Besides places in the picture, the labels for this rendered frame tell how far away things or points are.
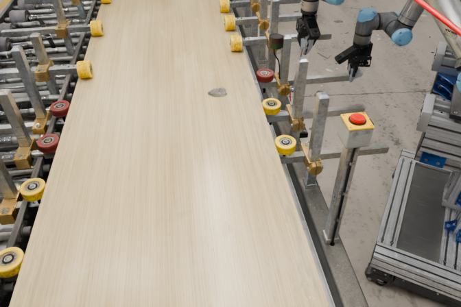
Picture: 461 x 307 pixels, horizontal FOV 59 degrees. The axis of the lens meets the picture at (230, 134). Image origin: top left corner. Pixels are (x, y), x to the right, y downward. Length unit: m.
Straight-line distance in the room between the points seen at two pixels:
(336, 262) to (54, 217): 0.92
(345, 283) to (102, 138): 1.00
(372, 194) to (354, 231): 0.34
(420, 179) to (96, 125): 1.78
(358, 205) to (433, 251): 0.55
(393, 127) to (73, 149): 2.35
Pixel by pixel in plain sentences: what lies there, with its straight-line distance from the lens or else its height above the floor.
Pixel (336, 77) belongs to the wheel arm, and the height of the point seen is 0.86.
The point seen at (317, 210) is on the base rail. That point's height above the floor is 0.70.
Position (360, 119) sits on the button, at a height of 1.23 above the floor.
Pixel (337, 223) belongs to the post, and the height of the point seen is 0.82.
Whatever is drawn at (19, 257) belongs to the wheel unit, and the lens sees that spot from 1.33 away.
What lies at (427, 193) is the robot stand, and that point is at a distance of 2.49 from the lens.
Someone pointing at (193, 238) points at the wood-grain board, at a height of 0.90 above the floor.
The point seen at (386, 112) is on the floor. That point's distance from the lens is 3.39.
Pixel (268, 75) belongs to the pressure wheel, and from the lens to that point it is 1.90.
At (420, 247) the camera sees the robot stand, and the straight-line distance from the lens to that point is 2.23.
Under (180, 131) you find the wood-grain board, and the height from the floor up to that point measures 0.90.
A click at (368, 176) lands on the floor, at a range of 2.78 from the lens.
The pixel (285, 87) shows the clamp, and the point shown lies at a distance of 1.89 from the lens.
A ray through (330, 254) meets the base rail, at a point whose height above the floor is 0.70.
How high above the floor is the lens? 1.89
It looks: 39 degrees down
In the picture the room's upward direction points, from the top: 1 degrees counter-clockwise
